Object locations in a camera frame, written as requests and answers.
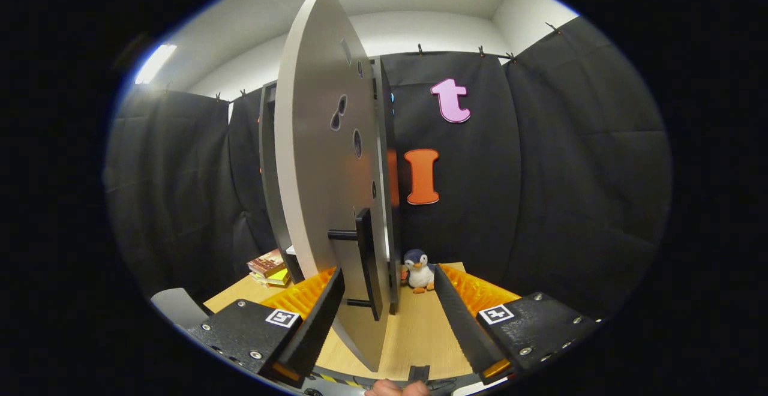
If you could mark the yellow book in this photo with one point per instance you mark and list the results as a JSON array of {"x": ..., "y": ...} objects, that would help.
[{"x": 279, "y": 277}]

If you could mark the black backdrop cloth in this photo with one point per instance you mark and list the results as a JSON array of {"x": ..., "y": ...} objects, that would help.
[{"x": 570, "y": 174}]

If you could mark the brown cover book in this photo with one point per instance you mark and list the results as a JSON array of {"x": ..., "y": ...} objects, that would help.
[{"x": 267, "y": 262}]

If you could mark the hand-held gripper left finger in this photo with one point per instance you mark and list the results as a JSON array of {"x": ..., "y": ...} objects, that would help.
[{"x": 318, "y": 324}]

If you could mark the narrow ceiling light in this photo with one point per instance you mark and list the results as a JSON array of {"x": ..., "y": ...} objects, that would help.
[{"x": 155, "y": 64}]

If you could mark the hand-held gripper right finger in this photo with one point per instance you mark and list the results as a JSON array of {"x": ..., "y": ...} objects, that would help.
[{"x": 459, "y": 324}]

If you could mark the penguin plush toy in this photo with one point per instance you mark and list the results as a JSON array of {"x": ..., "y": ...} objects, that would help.
[{"x": 420, "y": 273}]

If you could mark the grey chair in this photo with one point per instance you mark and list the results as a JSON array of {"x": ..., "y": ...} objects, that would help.
[{"x": 177, "y": 307}]

